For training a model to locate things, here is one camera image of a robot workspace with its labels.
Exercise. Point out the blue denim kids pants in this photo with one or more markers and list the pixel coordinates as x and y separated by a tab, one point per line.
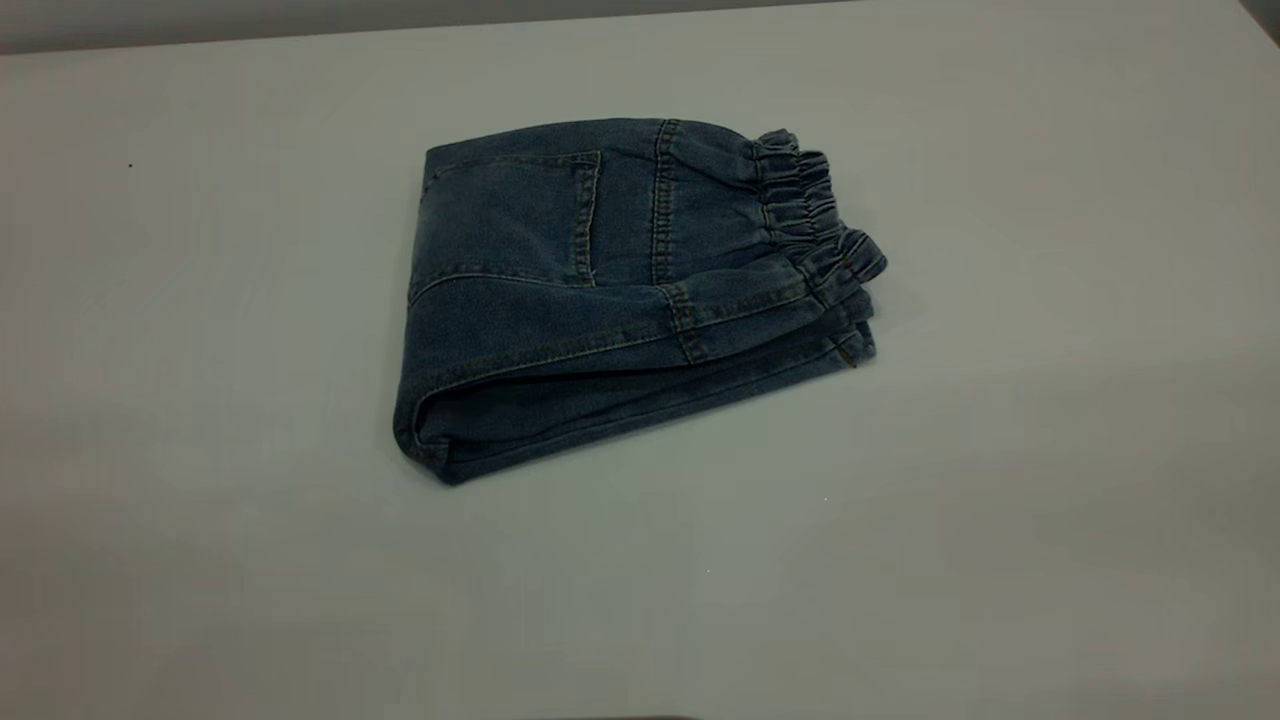
600	300

